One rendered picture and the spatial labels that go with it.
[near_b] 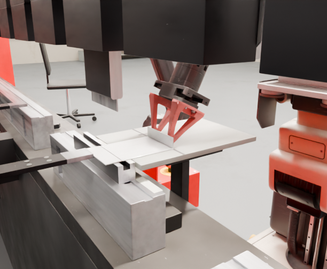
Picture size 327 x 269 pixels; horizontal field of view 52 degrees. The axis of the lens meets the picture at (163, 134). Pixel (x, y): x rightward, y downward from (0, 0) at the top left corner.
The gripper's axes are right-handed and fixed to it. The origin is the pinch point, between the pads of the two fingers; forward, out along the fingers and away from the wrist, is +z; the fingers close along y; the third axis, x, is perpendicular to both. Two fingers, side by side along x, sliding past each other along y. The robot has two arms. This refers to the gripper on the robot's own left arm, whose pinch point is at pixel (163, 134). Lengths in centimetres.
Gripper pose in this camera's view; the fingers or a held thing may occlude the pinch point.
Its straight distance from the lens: 63.1
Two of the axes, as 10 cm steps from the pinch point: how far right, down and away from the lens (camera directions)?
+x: 7.4, 2.9, 6.0
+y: 5.5, 2.5, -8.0
